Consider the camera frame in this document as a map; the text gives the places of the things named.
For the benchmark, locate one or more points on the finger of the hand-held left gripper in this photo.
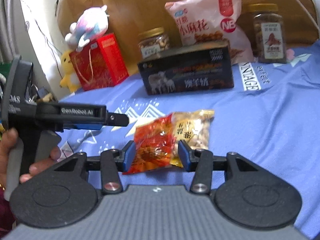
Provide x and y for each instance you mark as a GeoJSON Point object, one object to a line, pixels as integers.
{"type": "Point", "coordinates": [117, 119]}

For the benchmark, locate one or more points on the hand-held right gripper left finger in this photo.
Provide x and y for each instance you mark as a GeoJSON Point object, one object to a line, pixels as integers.
{"type": "Point", "coordinates": [130, 156]}

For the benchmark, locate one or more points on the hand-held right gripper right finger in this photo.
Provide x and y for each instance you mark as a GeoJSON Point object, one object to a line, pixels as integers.
{"type": "Point", "coordinates": [183, 155]}

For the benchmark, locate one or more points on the red and beige snack packet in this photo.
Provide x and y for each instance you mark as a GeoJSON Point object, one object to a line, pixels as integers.
{"type": "Point", "coordinates": [152, 140]}

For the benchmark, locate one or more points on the person's left hand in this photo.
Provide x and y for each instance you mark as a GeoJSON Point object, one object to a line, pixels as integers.
{"type": "Point", "coordinates": [7, 142]}

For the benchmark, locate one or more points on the yellow plush toy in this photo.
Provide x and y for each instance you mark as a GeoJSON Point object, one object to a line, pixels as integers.
{"type": "Point", "coordinates": [68, 77]}

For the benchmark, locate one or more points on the red gift bag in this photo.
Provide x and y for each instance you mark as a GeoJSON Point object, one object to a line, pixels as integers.
{"type": "Point", "coordinates": [105, 62]}

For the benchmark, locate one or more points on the black printed box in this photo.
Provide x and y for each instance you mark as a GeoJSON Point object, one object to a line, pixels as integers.
{"type": "Point", "coordinates": [187, 72]}

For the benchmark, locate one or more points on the short clear nut jar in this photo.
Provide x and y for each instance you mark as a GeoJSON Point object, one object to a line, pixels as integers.
{"type": "Point", "coordinates": [153, 45]}

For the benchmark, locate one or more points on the blue printed blanket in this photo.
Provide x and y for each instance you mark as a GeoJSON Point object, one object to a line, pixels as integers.
{"type": "Point", "coordinates": [262, 120]}

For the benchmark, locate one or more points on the pink white plush toy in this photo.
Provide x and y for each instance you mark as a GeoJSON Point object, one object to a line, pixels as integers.
{"type": "Point", "coordinates": [91, 25]}

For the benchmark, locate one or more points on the wooden headboard panel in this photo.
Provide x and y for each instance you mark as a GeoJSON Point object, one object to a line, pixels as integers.
{"type": "Point", "coordinates": [135, 5]}

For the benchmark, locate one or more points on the large pink snack bag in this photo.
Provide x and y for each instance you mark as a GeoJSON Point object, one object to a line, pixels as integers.
{"type": "Point", "coordinates": [207, 12]}

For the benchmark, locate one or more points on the tall clear nut jar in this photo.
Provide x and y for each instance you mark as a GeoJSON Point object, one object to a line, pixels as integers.
{"type": "Point", "coordinates": [270, 37]}

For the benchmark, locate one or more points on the small pink cloth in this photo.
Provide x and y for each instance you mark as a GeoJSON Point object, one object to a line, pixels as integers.
{"type": "Point", "coordinates": [290, 54]}

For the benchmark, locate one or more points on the brown padded headboard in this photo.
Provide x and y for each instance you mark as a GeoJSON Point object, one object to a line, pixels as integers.
{"type": "Point", "coordinates": [297, 12]}

